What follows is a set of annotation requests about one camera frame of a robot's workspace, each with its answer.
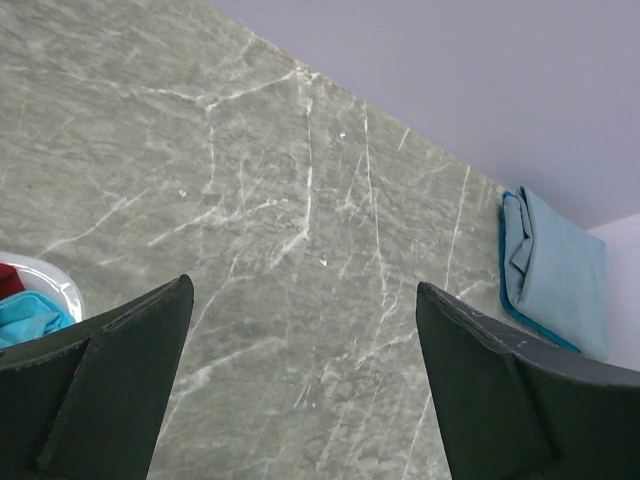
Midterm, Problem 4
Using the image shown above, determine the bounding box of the white plastic laundry basket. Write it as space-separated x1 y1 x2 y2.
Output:
0 251 84 323

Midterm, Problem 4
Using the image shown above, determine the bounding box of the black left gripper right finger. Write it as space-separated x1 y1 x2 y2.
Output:
416 282 639 479

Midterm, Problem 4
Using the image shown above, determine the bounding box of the dark red t-shirt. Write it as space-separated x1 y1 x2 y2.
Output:
0 263 25 300

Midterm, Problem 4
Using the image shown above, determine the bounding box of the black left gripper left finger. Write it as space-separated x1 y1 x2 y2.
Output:
1 275 194 479

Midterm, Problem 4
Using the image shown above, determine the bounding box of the grey-blue t-shirt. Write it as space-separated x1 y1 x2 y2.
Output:
499 186 609 361

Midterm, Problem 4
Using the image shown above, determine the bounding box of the folded teal t-shirt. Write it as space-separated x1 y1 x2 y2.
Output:
499 187 582 353

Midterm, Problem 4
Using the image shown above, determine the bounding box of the teal t-shirt in basket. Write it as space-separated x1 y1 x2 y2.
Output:
1 291 75 349

